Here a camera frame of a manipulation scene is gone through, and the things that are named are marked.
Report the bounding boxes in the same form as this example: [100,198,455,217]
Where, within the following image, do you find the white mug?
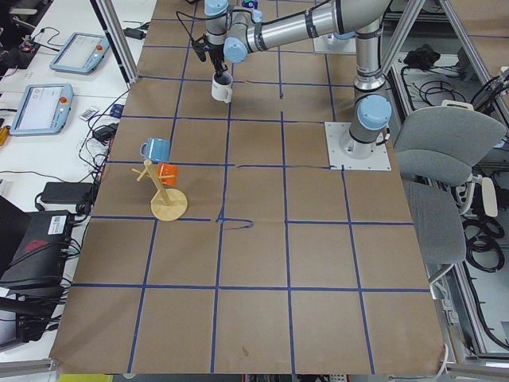
[211,72,233,103]

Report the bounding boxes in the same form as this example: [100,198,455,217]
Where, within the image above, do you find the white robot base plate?
[324,122,391,171]

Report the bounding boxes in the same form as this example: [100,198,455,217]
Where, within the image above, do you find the grey office chair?
[394,106,507,283]

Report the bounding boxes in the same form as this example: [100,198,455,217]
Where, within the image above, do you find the teach pendant tablet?
[49,33,110,75]
[10,84,74,136]

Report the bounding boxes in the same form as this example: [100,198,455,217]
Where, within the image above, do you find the aluminium frame post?
[90,0,139,84]

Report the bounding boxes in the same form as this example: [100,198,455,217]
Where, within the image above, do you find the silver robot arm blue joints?
[204,0,392,143]

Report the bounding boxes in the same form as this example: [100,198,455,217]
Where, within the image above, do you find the lower teach pendant tablet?
[10,84,74,136]

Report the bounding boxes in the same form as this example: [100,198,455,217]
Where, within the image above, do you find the upper teach pendant tablet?
[49,33,110,75]

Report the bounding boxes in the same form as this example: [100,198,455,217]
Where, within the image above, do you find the blue mug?
[140,137,171,162]

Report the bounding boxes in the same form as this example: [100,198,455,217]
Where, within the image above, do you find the orange mug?
[157,162,178,186]

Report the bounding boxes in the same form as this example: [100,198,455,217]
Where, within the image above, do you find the small remote control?
[79,106,99,122]

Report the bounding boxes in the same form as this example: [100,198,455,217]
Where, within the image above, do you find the black power adapter brick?
[41,182,92,205]

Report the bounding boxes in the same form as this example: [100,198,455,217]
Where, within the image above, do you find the black electronics box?
[1,210,81,298]

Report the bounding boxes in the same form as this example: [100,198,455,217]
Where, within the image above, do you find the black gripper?
[192,34,227,80]

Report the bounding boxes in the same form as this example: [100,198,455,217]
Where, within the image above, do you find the wooden mug tree stand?
[132,159,188,221]

